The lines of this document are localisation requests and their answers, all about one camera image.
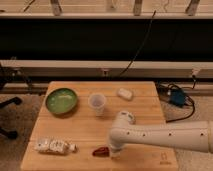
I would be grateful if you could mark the blue power box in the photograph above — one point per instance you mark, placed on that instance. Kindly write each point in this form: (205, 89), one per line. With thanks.
(177, 98)

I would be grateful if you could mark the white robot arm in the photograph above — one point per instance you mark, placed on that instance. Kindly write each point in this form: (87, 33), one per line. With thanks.
(193, 136)

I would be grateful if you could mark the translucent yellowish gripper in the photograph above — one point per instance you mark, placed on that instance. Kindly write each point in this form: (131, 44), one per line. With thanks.
(115, 153)

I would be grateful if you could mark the dark red pepper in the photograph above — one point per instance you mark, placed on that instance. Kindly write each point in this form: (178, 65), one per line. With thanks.
(101, 152)

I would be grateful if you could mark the white soap bar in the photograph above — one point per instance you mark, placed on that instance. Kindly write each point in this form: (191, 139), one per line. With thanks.
(125, 94)

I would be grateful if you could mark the green ceramic bowl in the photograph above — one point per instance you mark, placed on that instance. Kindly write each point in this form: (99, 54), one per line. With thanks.
(61, 101)

